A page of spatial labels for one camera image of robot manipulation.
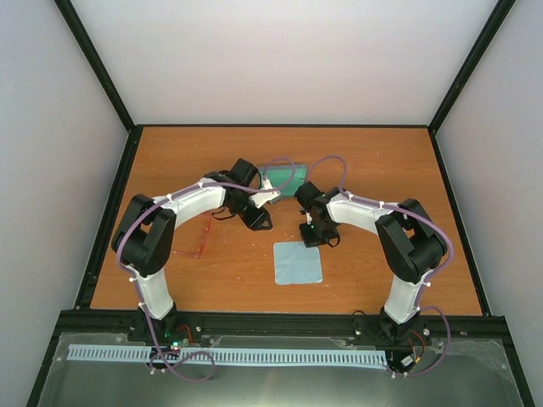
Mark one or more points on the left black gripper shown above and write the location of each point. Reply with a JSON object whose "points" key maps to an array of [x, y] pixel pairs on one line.
{"points": [[260, 217]]}

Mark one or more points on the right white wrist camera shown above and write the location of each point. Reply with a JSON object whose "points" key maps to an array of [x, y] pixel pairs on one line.
{"points": [[309, 217]]}

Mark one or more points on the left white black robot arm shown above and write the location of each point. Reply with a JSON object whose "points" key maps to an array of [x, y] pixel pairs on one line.
{"points": [[144, 237]]}

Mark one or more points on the grey glasses case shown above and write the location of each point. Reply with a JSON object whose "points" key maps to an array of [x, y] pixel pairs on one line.
{"points": [[280, 173]]}

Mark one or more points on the pink transparent sunglasses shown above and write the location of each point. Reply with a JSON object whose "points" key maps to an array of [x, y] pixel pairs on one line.
{"points": [[191, 236]]}

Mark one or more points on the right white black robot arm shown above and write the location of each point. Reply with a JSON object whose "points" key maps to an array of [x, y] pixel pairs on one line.
{"points": [[413, 246]]}

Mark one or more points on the left black frame post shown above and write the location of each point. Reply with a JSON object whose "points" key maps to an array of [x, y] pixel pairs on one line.
{"points": [[88, 49]]}

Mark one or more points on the right black frame post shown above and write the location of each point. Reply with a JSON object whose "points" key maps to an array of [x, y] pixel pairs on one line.
{"points": [[487, 34]]}

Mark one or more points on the light blue cleaning cloth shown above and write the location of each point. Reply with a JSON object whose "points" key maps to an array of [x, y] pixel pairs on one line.
{"points": [[295, 264]]}

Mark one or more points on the light blue slotted cable duct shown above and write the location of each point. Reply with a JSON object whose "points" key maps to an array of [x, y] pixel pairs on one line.
{"points": [[241, 357]]}

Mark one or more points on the black frame post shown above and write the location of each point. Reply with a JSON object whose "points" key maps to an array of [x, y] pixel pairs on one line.
{"points": [[88, 49], [487, 34]]}

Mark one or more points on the metal base plate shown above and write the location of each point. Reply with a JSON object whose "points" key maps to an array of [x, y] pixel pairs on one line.
{"points": [[443, 373]]}

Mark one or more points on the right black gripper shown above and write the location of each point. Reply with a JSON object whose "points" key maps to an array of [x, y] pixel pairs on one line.
{"points": [[310, 242]]}

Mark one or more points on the black aluminium frame rail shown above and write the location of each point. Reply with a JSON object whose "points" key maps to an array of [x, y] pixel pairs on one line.
{"points": [[357, 326]]}

